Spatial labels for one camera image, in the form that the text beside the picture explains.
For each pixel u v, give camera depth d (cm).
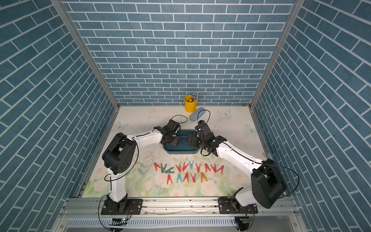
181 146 98
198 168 87
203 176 84
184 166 87
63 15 72
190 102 110
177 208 75
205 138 64
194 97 105
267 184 42
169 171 85
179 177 84
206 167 88
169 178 83
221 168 87
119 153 54
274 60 93
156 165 88
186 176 84
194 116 113
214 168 87
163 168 87
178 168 87
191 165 88
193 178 84
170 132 76
